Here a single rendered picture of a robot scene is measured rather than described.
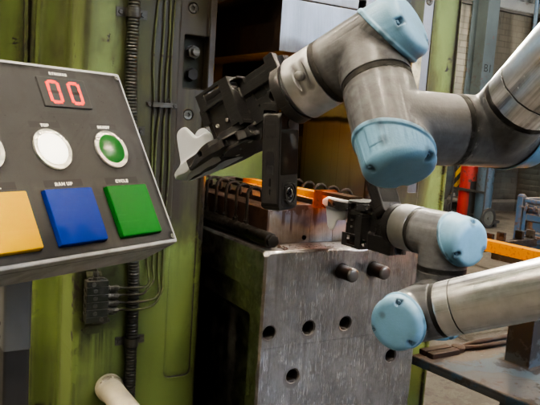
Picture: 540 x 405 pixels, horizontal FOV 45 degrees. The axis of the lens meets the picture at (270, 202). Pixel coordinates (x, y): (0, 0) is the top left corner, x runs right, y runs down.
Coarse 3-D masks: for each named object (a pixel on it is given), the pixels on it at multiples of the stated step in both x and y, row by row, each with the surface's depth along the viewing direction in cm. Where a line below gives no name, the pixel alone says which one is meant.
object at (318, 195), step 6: (246, 180) 152; (252, 180) 149; (258, 180) 149; (300, 192) 133; (306, 192) 131; (312, 192) 129; (318, 192) 126; (324, 192) 126; (330, 192) 125; (336, 192) 126; (318, 198) 126; (342, 198) 121; (348, 198) 119; (354, 198) 119; (360, 198) 120; (318, 204) 126
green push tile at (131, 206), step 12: (108, 192) 89; (120, 192) 91; (132, 192) 93; (144, 192) 94; (108, 204) 89; (120, 204) 90; (132, 204) 92; (144, 204) 93; (120, 216) 89; (132, 216) 91; (144, 216) 92; (156, 216) 94; (120, 228) 88; (132, 228) 90; (144, 228) 92; (156, 228) 93
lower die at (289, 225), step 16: (224, 176) 163; (208, 192) 144; (224, 192) 146; (256, 192) 141; (208, 208) 144; (240, 208) 131; (256, 208) 126; (304, 208) 126; (320, 208) 128; (256, 224) 126; (272, 224) 123; (288, 224) 125; (304, 224) 127; (320, 224) 129; (288, 240) 125; (304, 240) 127; (320, 240) 129; (336, 240) 131
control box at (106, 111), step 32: (0, 64) 85; (32, 64) 89; (0, 96) 82; (32, 96) 87; (64, 96) 91; (96, 96) 96; (0, 128) 81; (32, 128) 84; (64, 128) 89; (96, 128) 93; (128, 128) 98; (0, 160) 78; (32, 160) 82; (96, 160) 91; (128, 160) 96; (32, 192) 80; (96, 192) 88; (160, 224) 95; (32, 256) 77; (64, 256) 80; (96, 256) 85; (128, 256) 94
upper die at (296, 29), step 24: (288, 0) 118; (216, 24) 140; (240, 24) 131; (264, 24) 123; (288, 24) 119; (312, 24) 121; (336, 24) 124; (216, 48) 140; (240, 48) 131; (264, 48) 123; (288, 48) 119
